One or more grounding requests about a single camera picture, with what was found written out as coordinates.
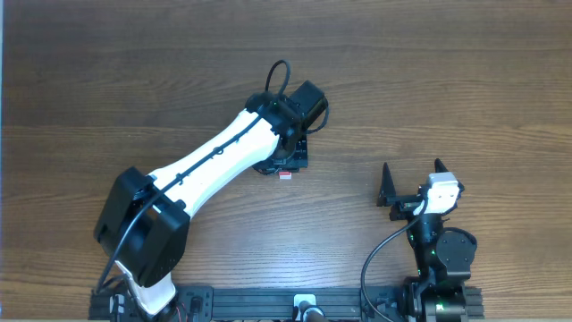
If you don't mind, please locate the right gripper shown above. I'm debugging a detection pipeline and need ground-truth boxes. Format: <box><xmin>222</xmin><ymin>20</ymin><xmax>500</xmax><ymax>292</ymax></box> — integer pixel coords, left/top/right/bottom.
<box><xmin>376</xmin><ymin>157</ymin><xmax>450</xmax><ymax>221</ymax></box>

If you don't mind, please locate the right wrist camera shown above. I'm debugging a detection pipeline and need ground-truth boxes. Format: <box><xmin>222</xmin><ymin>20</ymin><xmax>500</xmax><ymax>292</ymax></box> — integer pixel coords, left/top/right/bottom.
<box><xmin>418</xmin><ymin>171</ymin><xmax>461</xmax><ymax>216</ymax></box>

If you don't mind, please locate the black cable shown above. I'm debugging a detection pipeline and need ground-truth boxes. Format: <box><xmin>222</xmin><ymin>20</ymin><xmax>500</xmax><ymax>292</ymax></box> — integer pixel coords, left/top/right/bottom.
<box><xmin>96</xmin><ymin>59</ymin><xmax>330</xmax><ymax>294</ymax></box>
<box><xmin>359</xmin><ymin>200</ymin><xmax>428</xmax><ymax>322</ymax></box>

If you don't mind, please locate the mounting rail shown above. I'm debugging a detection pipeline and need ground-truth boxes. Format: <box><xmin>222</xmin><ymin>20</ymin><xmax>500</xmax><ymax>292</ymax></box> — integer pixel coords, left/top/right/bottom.
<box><xmin>88</xmin><ymin>284</ymin><xmax>485</xmax><ymax>322</ymax></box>

